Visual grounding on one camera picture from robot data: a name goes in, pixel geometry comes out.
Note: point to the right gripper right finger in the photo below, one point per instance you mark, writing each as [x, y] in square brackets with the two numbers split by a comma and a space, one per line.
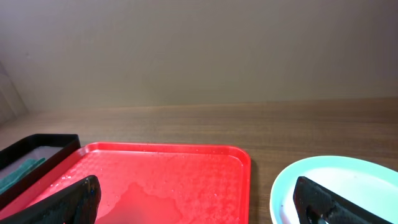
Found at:
[316, 204]

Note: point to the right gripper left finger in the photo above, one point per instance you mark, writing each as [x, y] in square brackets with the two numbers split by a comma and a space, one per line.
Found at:
[77, 203]

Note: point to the light blue plate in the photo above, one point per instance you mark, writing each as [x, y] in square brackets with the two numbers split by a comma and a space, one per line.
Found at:
[371, 186]

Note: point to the green yellow sponge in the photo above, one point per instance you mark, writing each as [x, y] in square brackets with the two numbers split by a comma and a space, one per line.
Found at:
[25, 168]

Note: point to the black rectangular tray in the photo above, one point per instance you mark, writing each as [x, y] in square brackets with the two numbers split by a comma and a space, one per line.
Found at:
[54, 147]

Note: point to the red plastic tray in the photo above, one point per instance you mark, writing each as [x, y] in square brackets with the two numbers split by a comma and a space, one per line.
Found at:
[154, 183]

